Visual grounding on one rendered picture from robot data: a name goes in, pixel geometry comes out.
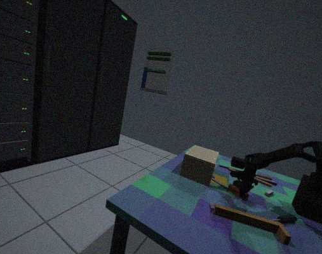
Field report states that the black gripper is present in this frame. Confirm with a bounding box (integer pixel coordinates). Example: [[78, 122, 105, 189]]
[[233, 170, 258, 197]]

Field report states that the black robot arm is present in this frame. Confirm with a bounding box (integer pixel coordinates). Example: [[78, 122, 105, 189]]
[[231, 141, 322, 197]]

